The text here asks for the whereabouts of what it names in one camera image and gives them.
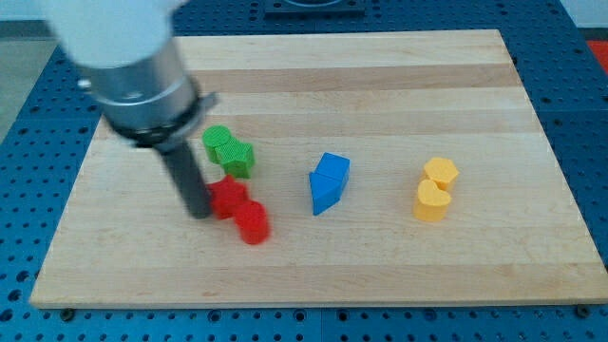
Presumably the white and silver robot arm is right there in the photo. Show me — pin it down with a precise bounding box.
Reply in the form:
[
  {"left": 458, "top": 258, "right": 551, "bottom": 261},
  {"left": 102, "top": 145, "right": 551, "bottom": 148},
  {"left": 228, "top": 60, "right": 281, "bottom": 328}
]
[{"left": 39, "top": 0, "right": 218, "bottom": 149}]

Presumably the blue cube block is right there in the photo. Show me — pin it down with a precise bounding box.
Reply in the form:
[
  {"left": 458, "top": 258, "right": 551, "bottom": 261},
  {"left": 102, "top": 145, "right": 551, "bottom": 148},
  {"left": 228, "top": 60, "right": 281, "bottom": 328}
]
[{"left": 314, "top": 152, "right": 351, "bottom": 192}]

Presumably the blue triangle block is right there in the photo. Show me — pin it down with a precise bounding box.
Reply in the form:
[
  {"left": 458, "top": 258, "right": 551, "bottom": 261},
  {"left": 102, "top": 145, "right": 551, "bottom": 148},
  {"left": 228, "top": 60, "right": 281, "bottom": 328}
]
[{"left": 309, "top": 172, "right": 350, "bottom": 216}]

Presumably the green star block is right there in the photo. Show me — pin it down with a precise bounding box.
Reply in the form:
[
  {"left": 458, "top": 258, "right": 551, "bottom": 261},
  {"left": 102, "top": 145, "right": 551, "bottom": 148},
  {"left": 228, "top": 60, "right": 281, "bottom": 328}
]
[{"left": 215, "top": 138, "right": 256, "bottom": 179}]

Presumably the red cylinder block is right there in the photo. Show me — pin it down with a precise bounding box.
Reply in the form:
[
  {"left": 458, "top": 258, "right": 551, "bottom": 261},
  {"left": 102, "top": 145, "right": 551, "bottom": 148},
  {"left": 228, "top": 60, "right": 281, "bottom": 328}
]
[{"left": 234, "top": 200, "right": 270, "bottom": 245}]

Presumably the red star block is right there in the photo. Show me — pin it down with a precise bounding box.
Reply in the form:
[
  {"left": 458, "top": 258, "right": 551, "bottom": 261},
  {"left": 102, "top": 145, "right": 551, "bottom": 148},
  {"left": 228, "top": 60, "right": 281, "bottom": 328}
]
[{"left": 207, "top": 175, "right": 249, "bottom": 219}]

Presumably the green cylinder block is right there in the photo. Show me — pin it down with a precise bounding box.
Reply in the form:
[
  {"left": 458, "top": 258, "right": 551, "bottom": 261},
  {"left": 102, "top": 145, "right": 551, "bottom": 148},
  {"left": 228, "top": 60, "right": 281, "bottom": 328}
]
[{"left": 201, "top": 125, "right": 232, "bottom": 164}]

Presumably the wooden board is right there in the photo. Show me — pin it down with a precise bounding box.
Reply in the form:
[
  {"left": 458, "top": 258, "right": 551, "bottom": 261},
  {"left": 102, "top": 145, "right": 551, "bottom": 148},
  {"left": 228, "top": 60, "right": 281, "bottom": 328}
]
[{"left": 30, "top": 29, "right": 607, "bottom": 309}]

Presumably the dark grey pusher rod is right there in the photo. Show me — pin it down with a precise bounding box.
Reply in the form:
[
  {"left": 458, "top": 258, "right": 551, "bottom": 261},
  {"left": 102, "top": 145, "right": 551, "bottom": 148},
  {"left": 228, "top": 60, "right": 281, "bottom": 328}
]
[{"left": 159, "top": 142, "right": 212, "bottom": 219}]

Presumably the yellow heart block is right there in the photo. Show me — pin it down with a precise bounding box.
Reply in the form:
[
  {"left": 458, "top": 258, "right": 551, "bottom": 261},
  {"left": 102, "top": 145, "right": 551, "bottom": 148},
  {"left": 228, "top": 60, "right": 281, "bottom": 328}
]
[{"left": 412, "top": 180, "right": 452, "bottom": 222}]

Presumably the yellow hexagon block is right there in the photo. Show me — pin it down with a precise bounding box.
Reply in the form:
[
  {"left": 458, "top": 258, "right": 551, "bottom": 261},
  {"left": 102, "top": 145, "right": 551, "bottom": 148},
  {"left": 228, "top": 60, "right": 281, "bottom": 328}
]
[{"left": 421, "top": 157, "right": 460, "bottom": 192}]

